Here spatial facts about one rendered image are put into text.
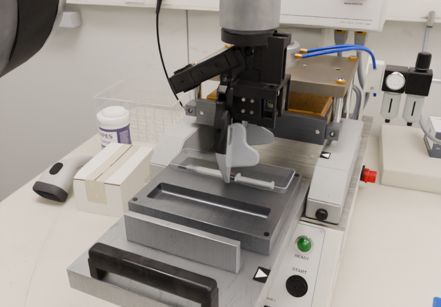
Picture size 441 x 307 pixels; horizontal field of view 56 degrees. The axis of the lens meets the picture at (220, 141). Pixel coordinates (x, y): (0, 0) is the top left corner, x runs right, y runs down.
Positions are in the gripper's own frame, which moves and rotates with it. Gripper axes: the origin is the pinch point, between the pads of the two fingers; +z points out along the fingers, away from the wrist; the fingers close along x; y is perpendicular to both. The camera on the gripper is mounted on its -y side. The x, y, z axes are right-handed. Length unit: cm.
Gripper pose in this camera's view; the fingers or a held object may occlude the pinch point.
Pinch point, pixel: (230, 164)
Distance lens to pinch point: 61.7
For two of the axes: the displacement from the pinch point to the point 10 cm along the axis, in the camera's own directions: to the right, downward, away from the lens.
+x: 3.9, -4.1, 8.3
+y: 9.2, 1.8, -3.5
